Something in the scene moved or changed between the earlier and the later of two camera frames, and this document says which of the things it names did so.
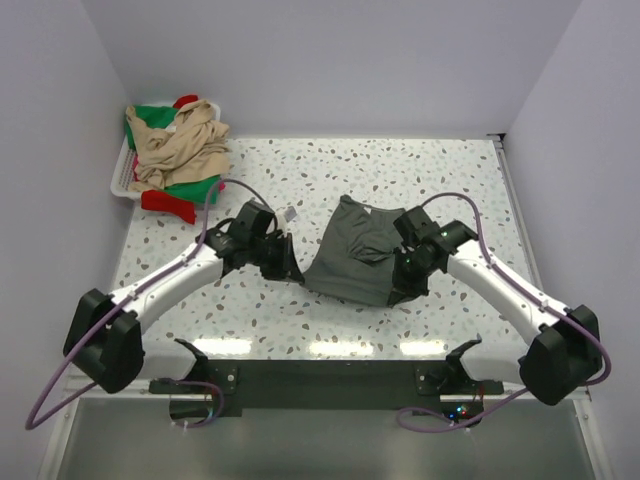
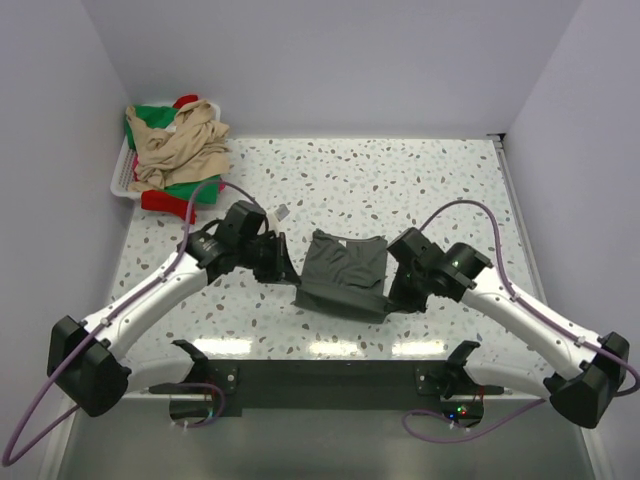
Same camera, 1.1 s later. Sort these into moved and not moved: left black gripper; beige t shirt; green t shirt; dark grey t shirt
Moved: dark grey t shirt
Not moved: left black gripper; beige t shirt; green t shirt
